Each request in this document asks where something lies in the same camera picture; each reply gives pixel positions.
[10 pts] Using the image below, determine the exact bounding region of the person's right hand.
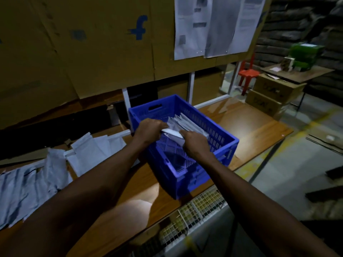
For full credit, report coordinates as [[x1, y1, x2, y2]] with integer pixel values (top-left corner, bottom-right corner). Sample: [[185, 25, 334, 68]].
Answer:
[[179, 130, 212, 161]]

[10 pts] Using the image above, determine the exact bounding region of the person's left hand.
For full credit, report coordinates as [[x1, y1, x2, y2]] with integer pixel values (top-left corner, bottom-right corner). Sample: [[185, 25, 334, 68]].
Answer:
[[133, 118, 169, 147]]

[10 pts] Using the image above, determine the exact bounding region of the white paper envelope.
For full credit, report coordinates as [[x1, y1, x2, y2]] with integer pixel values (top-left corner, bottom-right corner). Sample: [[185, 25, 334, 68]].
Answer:
[[161, 128, 186, 147]]

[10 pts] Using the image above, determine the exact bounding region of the person's right forearm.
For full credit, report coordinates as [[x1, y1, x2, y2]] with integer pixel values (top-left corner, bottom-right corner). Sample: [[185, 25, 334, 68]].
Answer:
[[200, 154, 339, 257]]

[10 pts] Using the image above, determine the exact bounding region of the person's left forearm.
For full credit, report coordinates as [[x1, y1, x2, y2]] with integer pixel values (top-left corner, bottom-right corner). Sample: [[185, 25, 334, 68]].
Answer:
[[0, 136, 150, 257]]

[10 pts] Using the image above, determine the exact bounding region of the blue plastic crate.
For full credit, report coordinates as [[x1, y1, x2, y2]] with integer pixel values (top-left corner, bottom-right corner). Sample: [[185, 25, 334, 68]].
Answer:
[[129, 94, 240, 200]]

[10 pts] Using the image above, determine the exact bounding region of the stack of white envelopes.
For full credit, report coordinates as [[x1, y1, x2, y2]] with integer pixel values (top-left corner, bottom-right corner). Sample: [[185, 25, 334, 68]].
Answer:
[[167, 113, 209, 139]]

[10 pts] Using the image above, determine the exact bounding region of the brown cardboard box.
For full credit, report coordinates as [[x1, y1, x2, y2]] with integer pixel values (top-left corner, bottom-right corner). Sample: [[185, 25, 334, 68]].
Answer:
[[253, 73, 307, 103], [245, 89, 288, 121]]

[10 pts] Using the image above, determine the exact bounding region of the red plastic chair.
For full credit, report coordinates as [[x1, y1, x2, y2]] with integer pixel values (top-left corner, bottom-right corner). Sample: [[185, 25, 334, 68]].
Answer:
[[237, 54, 261, 96]]

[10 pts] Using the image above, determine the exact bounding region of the white printed paper sheet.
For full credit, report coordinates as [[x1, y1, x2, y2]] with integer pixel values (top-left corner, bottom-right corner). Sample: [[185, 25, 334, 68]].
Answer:
[[204, 0, 245, 58], [174, 0, 213, 61], [228, 0, 267, 55]]

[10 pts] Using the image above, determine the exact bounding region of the large cardboard panel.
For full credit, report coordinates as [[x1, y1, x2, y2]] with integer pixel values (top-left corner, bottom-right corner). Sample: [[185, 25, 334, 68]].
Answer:
[[0, 0, 272, 130]]

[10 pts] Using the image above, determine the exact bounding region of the pile of white paper bags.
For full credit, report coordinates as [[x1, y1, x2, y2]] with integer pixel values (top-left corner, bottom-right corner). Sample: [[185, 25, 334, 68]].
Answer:
[[0, 132, 128, 230]]

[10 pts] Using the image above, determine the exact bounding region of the small wooden table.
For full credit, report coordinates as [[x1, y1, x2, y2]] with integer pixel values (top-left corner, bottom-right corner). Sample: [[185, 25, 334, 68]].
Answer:
[[260, 64, 335, 110]]

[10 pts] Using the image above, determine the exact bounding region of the green machine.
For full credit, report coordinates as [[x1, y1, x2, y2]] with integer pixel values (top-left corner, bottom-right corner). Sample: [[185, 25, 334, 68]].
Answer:
[[289, 43, 325, 71]]

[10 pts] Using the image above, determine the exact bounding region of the stack of dark sacks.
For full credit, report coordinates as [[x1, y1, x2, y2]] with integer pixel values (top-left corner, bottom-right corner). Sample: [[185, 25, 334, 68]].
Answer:
[[253, 0, 343, 105]]

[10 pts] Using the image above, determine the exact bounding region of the white wire mesh rack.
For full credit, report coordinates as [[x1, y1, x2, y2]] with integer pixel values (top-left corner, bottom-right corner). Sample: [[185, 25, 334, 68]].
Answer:
[[129, 185, 228, 257]]

